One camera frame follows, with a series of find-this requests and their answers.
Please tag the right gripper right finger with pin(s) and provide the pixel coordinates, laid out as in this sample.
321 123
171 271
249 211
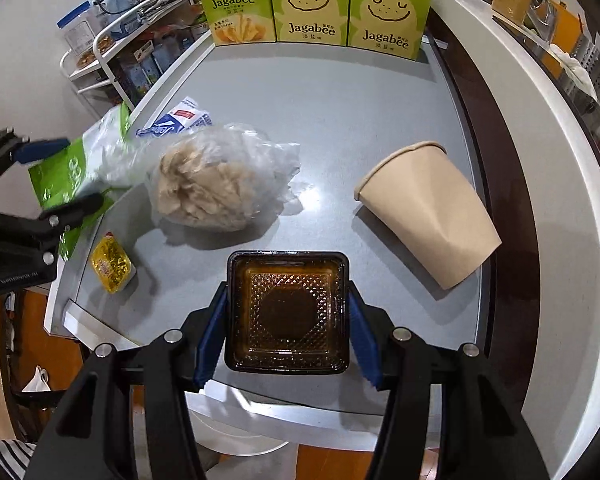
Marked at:
483 435

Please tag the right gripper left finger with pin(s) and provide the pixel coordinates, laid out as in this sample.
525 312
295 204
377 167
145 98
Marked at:
90 435

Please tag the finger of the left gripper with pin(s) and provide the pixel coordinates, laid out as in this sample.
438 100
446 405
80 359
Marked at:
29 247
19 149

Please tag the gold foil butter pack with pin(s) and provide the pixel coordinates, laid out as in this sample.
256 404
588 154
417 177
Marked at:
112 264

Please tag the green white snack bag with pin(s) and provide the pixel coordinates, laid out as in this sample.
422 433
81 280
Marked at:
102 160

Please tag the blue white tissue pack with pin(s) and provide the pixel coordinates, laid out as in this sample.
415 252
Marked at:
184 115

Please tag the clear bag of scraps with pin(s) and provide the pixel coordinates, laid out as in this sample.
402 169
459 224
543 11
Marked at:
221 178

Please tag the black plastic food tray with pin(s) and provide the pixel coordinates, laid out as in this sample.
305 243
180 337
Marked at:
288 313

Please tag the large kraft paper cup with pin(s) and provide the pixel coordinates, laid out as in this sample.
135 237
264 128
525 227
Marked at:
429 205

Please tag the white round trash bin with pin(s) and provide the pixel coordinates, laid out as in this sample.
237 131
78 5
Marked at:
231 441

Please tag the white metal storage rack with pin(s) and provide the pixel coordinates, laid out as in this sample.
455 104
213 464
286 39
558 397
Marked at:
128 56

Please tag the grey trousers leg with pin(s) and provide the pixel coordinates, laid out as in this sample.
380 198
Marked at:
280 464

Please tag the Jagabee box with fries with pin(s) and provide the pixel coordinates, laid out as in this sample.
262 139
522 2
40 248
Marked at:
234 22

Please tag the middle Jagabee face box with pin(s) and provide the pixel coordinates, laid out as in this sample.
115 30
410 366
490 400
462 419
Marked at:
312 21

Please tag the jagabee face box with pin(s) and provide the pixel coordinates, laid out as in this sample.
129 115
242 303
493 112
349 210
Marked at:
312 21
388 26

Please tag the right Jagabee face box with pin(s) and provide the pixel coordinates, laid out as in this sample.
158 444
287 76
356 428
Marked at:
388 26

